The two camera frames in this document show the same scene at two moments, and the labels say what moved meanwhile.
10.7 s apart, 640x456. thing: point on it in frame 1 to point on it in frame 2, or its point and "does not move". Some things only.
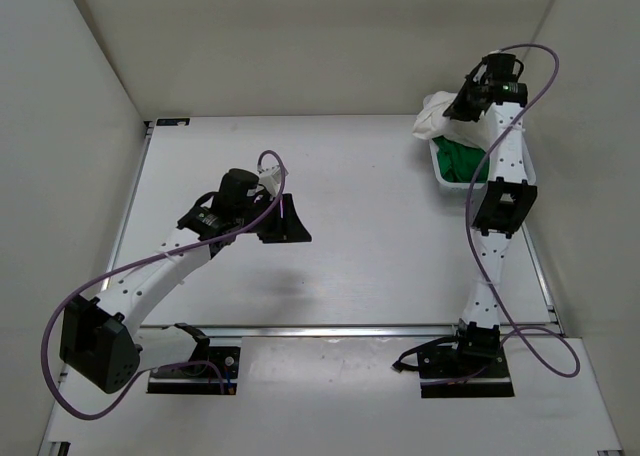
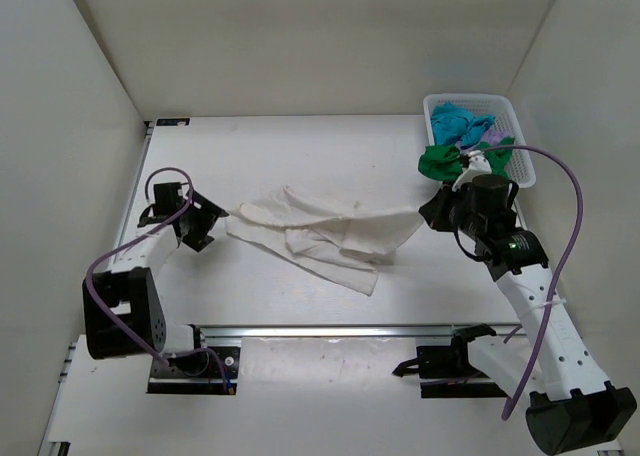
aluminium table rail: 161,331 does not move
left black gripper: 293,226 to 210,213
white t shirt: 432,122 to 347,245
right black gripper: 458,110 to 434,211
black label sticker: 173,121 does not move
